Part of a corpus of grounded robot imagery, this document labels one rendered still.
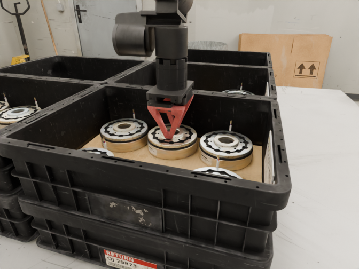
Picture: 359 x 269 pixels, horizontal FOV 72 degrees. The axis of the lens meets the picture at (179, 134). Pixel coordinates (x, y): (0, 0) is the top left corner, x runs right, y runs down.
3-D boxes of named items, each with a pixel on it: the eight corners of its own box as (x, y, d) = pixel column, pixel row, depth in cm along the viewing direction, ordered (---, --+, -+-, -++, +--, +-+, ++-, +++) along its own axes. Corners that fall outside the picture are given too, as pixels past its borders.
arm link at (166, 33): (184, 21, 38) (190, 19, 43) (142, 20, 40) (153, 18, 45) (183, 65, 41) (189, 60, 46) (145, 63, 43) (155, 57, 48)
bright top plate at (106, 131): (154, 123, 57) (154, 120, 57) (137, 143, 49) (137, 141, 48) (114, 118, 59) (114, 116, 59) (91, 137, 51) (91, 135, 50)
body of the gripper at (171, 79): (146, 102, 44) (143, 60, 40) (164, 87, 53) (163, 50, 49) (181, 106, 42) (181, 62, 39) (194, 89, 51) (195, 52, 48)
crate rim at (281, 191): (275, 110, 51) (278, 99, 50) (289, 214, 25) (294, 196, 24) (105, 93, 61) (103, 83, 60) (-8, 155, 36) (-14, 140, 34)
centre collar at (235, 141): (240, 138, 49) (240, 135, 49) (236, 150, 45) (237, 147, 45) (216, 134, 51) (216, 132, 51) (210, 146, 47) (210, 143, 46)
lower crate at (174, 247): (260, 188, 60) (268, 146, 55) (259, 321, 35) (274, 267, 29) (115, 162, 71) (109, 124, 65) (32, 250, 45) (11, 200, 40)
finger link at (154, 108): (148, 141, 48) (145, 95, 44) (160, 126, 54) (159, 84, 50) (182, 146, 46) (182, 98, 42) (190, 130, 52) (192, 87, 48)
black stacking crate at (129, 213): (267, 150, 55) (276, 102, 50) (271, 271, 30) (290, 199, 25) (110, 127, 65) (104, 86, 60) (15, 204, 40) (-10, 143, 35)
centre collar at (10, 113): (34, 111, 62) (33, 108, 62) (16, 118, 58) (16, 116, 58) (20, 108, 64) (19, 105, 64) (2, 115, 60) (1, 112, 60)
